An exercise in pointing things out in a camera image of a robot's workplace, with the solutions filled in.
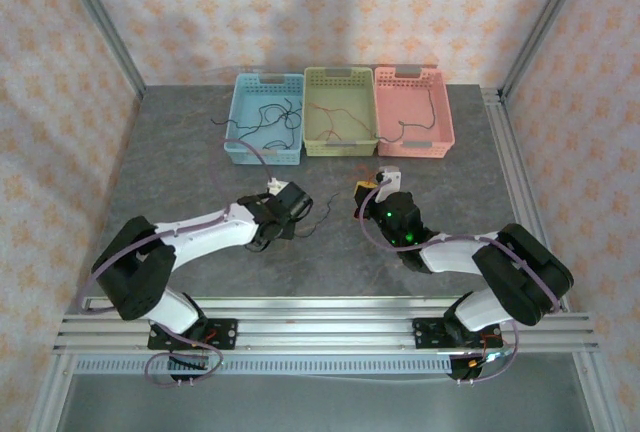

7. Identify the thin black cable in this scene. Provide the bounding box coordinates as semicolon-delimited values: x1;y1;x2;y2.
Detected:
293;192;342;239
377;90;440;145
209;104;284;134
262;95;304;151

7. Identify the thin red cable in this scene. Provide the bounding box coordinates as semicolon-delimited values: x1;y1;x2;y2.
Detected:
304;103;375;143

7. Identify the green plastic basket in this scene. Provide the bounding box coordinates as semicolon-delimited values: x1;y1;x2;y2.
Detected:
302;66;380;158

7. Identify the pink plastic basket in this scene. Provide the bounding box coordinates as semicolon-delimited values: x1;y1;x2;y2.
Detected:
373;65;457;161

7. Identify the blue plastic basket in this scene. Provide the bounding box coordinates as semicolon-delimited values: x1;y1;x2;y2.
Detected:
224;73;307;167

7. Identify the aluminium mounting rail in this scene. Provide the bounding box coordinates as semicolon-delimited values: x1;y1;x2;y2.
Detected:
52;295;600;353

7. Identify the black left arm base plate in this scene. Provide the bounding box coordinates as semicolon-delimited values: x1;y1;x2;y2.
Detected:
147;318;239;352

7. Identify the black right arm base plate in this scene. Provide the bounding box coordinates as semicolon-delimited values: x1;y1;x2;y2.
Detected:
411;318;504;352

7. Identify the aluminium side rail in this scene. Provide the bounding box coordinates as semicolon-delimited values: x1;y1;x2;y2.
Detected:
480;85;571;314

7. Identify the slotted grey cable duct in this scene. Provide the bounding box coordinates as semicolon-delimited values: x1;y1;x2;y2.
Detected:
72;355;454;376

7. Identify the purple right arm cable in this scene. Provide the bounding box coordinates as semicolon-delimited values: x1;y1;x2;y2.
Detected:
358;176;561;387

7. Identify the aluminium frame post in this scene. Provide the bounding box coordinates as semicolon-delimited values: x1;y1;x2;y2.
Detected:
52;0;147;101
498;0;597;99

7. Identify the aluminium frame leg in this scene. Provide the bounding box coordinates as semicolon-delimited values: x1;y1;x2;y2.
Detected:
573;351;621;432
32;351;77;432

